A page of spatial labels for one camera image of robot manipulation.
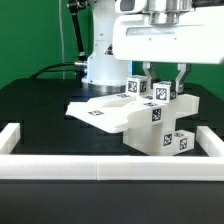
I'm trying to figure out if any white fence rail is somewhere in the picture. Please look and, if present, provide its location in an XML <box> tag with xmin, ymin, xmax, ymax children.
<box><xmin>0</xmin><ymin>155</ymin><xmax>224</xmax><ymax>181</ymax></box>
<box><xmin>196</xmin><ymin>126</ymin><xmax>224</xmax><ymax>157</ymax></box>
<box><xmin>0</xmin><ymin>123</ymin><xmax>20</xmax><ymax>155</ymax></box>

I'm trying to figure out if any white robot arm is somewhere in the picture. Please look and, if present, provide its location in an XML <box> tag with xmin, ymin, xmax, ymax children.
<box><xmin>84</xmin><ymin>0</ymin><xmax>224</xmax><ymax>86</ymax></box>

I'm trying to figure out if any white chair back frame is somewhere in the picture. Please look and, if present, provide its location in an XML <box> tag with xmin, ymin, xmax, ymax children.
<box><xmin>66</xmin><ymin>93</ymin><xmax>199</xmax><ymax>133</ymax></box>

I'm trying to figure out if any white left fence rail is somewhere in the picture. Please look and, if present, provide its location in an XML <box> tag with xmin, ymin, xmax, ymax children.
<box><xmin>0</xmin><ymin>123</ymin><xmax>20</xmax><ymax>155</ymax></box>

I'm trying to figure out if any white front fence rail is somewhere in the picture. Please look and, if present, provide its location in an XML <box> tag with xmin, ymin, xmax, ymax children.
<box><xmin>0</xmin><ymin>155</ymin><xmax>224</xmax><ymax>181</ymax></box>

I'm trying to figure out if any black cable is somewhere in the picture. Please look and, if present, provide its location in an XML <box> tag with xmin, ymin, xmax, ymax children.
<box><xmin>29</xmin><ymin>61</ymin><xmax>88</xmax><ymax>80</ymax></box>

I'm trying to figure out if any white right fence rail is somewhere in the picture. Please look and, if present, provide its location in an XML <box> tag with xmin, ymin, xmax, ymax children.
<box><xmin>196</xmin><ymin>126</ymin><xmax>224</xmax><ymax>157</ymax></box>

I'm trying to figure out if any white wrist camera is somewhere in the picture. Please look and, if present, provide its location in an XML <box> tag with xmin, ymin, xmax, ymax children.
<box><xmin>115</xmin><ymin>0</ymin><xmax>147</xmax><ymax>14</ymax></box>

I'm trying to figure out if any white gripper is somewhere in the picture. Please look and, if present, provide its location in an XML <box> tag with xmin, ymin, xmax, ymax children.
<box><xmin>113</xmin><ymin>6</ymin><xmax>224</xmax><ymax>93</ymax></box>

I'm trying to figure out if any white chair seat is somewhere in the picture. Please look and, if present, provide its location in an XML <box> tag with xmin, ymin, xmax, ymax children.
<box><xmin>123</xmin><ymin>116</ymin><xmax>178</xmax><ymax>157</ymax></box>

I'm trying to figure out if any tagged white cube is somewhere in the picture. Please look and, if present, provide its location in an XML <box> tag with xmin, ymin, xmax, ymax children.
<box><xmin>153</xmin><ymin>81</ymin><xmax>177</xmax><ymax>103</ymax></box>
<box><xmin>126</xmin><ymin>75</ymin><xmax>148</xmax><ymax>95</ymax></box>

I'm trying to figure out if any black camera stand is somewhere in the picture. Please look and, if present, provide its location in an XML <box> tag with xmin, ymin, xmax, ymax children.
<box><xmin>66</xmin><ymin>0</ymin><xmax>92</xmax><ymax>63</ymax></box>

